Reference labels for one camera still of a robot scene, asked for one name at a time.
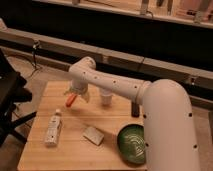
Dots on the translucent plastic cup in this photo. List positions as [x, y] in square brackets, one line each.
[106, 97]

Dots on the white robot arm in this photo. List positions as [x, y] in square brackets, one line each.
[169, 130]

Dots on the green bowl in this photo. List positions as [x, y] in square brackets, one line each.
[131, 144]

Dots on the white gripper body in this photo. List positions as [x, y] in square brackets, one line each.
[78, 87]

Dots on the black equipment stand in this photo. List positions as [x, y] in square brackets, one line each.
[12, 90]

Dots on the wooden folding table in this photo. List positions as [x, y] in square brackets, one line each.
[74, 152]

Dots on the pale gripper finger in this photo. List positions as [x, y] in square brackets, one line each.
[69, 91]
[86, 97]

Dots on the clear plastic bottle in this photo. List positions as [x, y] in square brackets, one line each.
[53, 130]

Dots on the white sponge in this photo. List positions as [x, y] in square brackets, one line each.
[94, 135]

